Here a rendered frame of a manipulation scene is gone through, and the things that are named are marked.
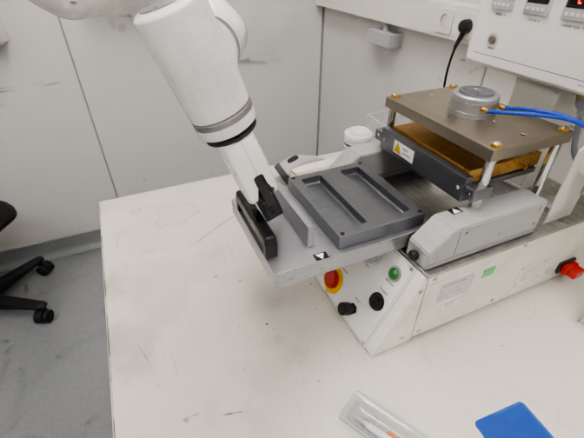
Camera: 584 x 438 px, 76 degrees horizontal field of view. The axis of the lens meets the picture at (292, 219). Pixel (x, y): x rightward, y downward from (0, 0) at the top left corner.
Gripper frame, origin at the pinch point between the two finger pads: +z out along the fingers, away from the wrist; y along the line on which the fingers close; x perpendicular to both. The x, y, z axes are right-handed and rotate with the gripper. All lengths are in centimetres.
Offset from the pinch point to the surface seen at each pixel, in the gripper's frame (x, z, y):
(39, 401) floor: -103, 70, -55
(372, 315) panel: 6.7, 23.8, 12.7
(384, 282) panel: 11.3, 19.2, 11.1
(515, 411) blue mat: 17, 34, 35
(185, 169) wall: -20, 63, -144
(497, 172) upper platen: 36.7, 10.2, 10.3
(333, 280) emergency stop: 4.8, 24.3, 1.1
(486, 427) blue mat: 11.5, 31.9, 34.4
